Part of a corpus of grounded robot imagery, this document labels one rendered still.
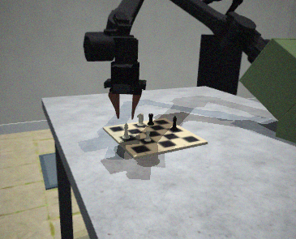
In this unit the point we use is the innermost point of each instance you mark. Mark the white pawn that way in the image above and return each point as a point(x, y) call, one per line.
point(147, 139)

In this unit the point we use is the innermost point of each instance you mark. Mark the white knight chess piece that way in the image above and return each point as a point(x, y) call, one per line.
point(141, 119)

